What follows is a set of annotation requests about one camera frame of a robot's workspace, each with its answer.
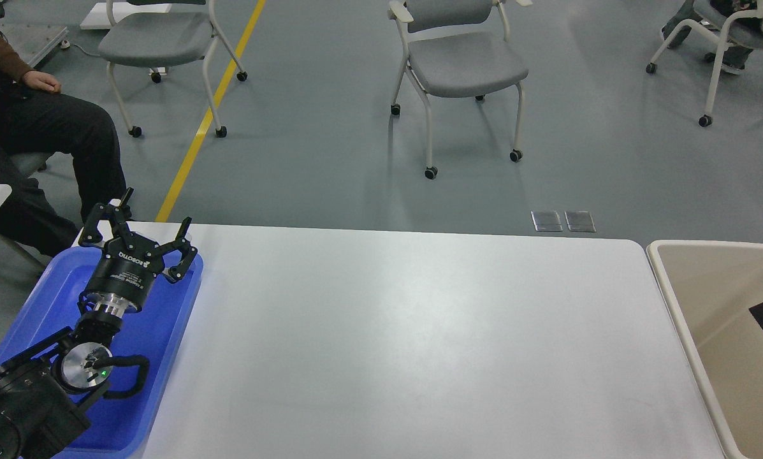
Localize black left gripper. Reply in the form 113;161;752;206
78;189;198;314

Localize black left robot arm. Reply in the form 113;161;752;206
0;189;198;458

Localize person's hand on lap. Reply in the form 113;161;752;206
20;70;61;94

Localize beige plastic bin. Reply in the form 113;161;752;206
647;240;763;458

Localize seated person dark clothes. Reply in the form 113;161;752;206
0;34;127;258

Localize blue plastic tray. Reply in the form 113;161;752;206
0;246;204;459

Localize grey chair left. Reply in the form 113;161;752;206
98;1;248;138

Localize grey chair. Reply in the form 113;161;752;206
98;1;248;138
387;1;529;180
646;1;763;128

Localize right metal floor plate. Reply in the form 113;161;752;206
564;211;597;233

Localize metal floor plate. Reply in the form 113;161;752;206
532;211;563;232
564;211;597;233

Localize left metal floor plate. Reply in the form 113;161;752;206
532;211;563;232

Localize grey chair right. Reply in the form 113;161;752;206
646;1;763;128

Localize grey chair middle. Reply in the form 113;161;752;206
387;1;529;180

